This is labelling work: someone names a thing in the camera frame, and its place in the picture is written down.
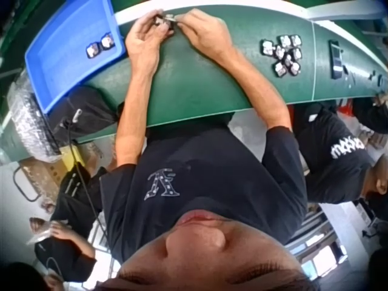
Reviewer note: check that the cluster of black silver parts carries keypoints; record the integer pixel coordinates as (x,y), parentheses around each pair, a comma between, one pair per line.
(285,54)

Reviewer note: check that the person's right hand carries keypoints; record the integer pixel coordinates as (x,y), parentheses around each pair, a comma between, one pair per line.
(209,34)

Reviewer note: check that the bubble wrap bag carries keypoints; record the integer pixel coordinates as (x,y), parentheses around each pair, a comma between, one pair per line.
(28,121)

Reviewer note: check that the blue plastic tray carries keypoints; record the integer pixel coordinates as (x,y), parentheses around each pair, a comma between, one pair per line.
(66,54)

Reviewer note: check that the black backpack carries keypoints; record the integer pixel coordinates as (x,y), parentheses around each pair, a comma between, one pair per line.
(77,197)

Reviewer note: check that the cardboard box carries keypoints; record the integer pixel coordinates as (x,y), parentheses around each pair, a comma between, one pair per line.
(45,179)

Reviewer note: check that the person's left hand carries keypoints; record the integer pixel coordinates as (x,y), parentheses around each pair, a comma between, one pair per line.
(141,45)

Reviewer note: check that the small black metal part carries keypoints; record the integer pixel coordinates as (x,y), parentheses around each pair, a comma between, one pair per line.
(166,20)

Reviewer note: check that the black flat device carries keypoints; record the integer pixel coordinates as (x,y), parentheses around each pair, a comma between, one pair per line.
(337,59)

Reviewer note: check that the clear plastic bag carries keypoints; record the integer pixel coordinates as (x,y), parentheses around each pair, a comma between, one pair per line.
(39,232)

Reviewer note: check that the black cloth bag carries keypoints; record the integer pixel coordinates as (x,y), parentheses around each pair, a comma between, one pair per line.
(88,109)

